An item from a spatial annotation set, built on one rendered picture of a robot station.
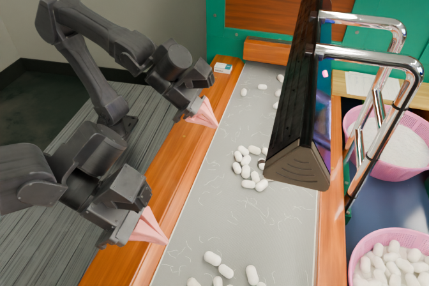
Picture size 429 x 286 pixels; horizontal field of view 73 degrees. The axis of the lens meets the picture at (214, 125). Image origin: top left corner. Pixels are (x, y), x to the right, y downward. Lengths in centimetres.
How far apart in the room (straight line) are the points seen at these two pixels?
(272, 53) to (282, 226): 62
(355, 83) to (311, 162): 78
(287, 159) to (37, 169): 31
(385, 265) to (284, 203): 23
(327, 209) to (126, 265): 44
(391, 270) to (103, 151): 59
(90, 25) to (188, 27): 138
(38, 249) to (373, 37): 114
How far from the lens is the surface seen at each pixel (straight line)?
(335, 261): 67
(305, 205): 74
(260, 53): 109
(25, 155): 45
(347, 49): 52
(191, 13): 202
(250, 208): 71
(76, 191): 48
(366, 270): 71
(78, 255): 80
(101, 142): 45
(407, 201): 94
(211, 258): 63
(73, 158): 45
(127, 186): 42
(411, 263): 78
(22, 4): 266
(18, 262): 85
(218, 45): 119
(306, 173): 36
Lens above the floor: 134
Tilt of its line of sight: 42 degrees down
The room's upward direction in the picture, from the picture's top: straight up
